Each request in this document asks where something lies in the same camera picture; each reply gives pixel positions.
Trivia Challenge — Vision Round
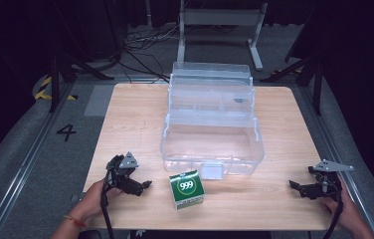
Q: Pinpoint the white metal stand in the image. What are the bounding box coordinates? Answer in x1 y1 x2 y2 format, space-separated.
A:
175 0 270 72

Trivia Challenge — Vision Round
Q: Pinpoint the clear plastic storage box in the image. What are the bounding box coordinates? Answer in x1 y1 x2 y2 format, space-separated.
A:
159 61 266 180

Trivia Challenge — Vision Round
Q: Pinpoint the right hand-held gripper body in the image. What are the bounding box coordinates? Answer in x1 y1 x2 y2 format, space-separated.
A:
307 159 355 202

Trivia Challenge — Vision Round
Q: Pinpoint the person's left hand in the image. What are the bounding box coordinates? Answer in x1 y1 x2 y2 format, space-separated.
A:
75 178 123 221

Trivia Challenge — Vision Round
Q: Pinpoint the yellow and black striped tape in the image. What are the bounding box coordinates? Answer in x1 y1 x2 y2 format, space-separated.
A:
34 76 79 102

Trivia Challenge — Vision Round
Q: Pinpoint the left hand-held gripper black cable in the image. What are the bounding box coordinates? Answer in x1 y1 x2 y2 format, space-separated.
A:
99 170 115 239

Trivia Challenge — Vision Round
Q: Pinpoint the black tripod stand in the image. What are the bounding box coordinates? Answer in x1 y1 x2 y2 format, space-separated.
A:
49 49 115 114
260 55 326 117

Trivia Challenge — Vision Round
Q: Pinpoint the metal floor rail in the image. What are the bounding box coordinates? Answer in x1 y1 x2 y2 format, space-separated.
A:
0 83 77 239
295 84 374 239

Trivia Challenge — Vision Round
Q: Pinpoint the red and gold bracelet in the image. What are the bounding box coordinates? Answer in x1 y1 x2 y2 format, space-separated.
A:
63 214 88 230

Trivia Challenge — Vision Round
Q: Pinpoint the hand-held gripper black cable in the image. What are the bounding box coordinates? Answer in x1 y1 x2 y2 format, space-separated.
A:
99 170 115 239
321 193 345 239

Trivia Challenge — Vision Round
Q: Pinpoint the person's right hand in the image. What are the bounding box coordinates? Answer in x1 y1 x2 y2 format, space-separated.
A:
319 175 372 237

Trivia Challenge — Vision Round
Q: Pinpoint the right hand-held gripper black cable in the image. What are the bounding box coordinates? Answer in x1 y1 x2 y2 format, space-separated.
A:
321 193 345 239

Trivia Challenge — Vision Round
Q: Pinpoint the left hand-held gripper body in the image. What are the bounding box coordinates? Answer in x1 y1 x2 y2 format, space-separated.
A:
105 151 143 196

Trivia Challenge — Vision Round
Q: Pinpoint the green and white carton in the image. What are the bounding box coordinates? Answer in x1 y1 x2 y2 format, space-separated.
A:
169 169 206 211

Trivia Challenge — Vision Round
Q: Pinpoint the bundle of black floor cables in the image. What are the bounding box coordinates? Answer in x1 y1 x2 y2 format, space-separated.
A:
118 22 180 84

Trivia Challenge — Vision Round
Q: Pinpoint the grey metal pole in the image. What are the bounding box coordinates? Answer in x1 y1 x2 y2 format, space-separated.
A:
144 0 153 28

